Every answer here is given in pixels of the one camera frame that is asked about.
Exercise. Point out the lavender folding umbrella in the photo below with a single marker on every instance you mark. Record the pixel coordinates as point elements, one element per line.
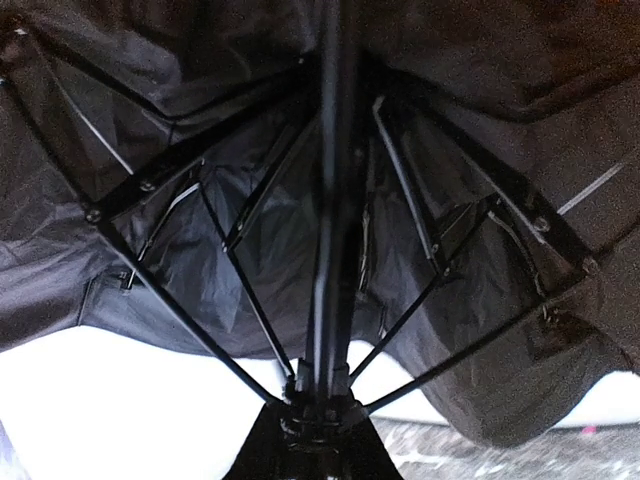
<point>341,201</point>

